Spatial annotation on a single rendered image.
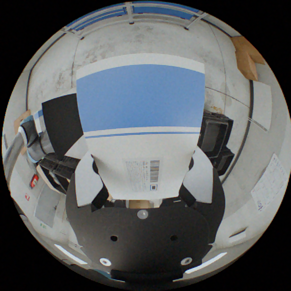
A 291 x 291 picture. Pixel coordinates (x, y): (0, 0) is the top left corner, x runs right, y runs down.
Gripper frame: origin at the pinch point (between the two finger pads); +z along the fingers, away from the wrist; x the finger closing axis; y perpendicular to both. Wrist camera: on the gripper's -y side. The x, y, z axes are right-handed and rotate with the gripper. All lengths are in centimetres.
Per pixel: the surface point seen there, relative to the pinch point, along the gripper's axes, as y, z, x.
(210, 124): 18, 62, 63
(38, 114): -14, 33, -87
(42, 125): -2, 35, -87
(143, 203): 95, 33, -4
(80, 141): 21, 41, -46
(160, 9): -140, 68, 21
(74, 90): -15, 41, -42
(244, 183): 147, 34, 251
